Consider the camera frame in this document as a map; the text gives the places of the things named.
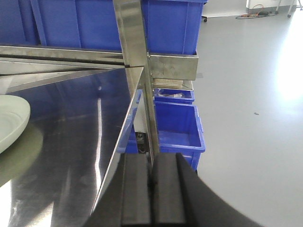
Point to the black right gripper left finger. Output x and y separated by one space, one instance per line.
136 202

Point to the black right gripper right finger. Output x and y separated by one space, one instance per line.
167 202

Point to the green round plate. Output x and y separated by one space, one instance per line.
14 116

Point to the stainless steel shelf rack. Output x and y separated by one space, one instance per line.
69 161

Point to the small blue bin lower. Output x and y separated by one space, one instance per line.
180 130

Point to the blue bin with plastic bag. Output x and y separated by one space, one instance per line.
174 96

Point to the blue plastic bin right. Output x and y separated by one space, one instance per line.
172 26

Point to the blue plastic bin left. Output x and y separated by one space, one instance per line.
17 23

